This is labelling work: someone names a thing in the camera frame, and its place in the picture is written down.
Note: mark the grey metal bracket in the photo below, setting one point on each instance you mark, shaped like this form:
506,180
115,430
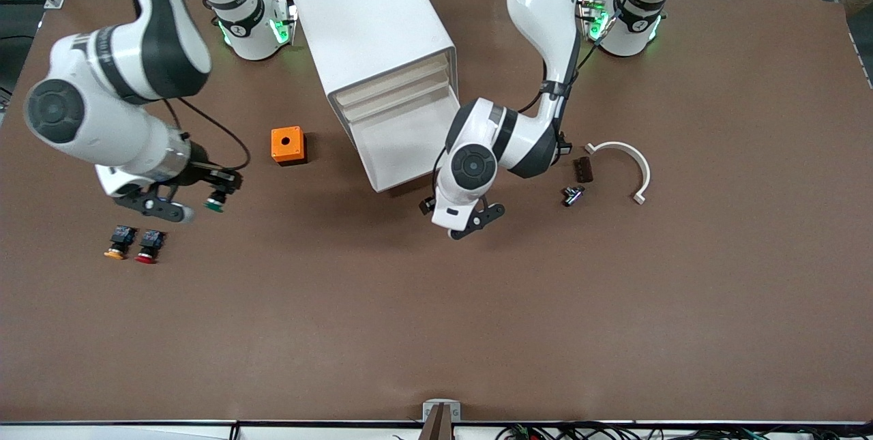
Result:
430,413

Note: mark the red mushroom push button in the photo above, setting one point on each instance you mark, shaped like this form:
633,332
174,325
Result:
151,241

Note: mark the white plastic drawer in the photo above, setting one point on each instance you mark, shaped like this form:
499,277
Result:
395,107
389,89
402,147

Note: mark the small purple metal part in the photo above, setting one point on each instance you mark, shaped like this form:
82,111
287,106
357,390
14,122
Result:
573,196

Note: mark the orange box with hole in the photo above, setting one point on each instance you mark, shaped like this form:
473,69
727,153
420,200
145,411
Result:
278,147

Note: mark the dark camera post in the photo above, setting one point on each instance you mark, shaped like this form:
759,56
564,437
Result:
440,428

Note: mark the black switch with white face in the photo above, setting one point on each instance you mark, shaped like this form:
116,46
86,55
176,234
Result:
565,149

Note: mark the green mushroom push button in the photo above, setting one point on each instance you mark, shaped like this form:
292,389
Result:
213,207

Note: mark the brown terminal block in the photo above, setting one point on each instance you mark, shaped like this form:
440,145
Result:
584,170

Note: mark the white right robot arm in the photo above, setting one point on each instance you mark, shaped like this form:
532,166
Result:
123,58

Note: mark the white drawer cabinet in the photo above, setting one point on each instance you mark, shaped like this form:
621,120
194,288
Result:
368,17

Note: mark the white curved plastic arc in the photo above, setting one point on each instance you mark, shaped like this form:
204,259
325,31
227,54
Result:
640,155

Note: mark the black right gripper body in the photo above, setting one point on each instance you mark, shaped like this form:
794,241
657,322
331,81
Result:
200,157

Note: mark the yellow mushroom push button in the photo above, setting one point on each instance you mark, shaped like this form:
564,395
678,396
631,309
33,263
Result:
123,235

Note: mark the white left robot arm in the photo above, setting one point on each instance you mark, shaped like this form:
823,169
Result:
545,3

